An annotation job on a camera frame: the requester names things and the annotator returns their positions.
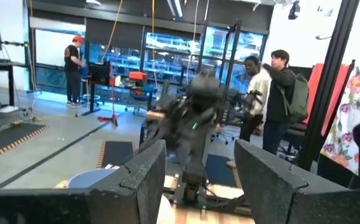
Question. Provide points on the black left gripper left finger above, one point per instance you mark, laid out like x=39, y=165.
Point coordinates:
x=136, y=193

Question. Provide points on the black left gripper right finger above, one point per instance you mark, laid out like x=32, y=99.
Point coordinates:
x=261, y=180

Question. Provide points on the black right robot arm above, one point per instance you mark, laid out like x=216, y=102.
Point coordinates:
x=195, y=130

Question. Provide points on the person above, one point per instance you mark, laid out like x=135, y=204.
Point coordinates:
x=276, y=102
x=258, y=87
x=72, y=68

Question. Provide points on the green backpack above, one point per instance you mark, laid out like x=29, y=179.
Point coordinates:
x=298, y=99

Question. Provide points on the black floor tape line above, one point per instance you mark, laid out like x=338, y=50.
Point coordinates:
x=49, y=157

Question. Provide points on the orange partition panel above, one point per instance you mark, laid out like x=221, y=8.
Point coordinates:
x=315, y=87

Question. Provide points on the floral patterned cloth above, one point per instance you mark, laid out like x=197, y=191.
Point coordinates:
x=354, y=124

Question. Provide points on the orange and blue office chair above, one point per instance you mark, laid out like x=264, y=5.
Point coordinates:
x=138, y=77

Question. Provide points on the black monitor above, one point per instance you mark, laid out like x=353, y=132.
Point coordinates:
x=99, y=74

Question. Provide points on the black mat with striped edge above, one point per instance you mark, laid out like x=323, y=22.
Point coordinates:
x=5, y=140

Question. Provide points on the black upright frame post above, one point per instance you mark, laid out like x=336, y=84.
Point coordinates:
x=329, y=77

